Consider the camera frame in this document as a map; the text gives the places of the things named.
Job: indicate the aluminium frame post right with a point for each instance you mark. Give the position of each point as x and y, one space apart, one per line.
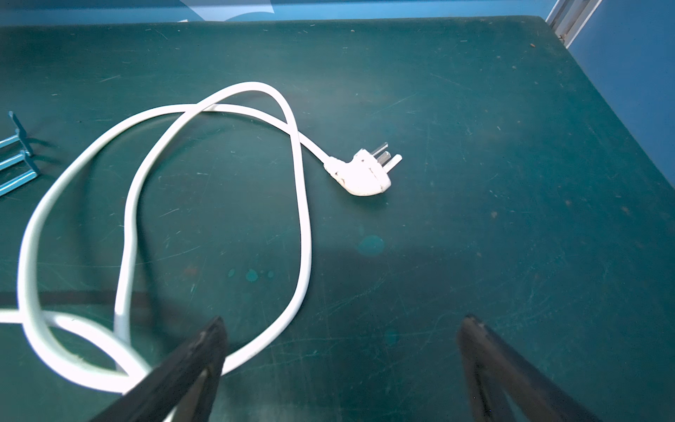
568 18

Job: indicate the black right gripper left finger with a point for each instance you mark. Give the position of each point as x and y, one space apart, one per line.
183 387

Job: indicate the blue garden hand fork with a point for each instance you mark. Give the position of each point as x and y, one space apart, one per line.
23 157

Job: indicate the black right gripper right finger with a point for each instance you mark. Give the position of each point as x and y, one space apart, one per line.
496 374

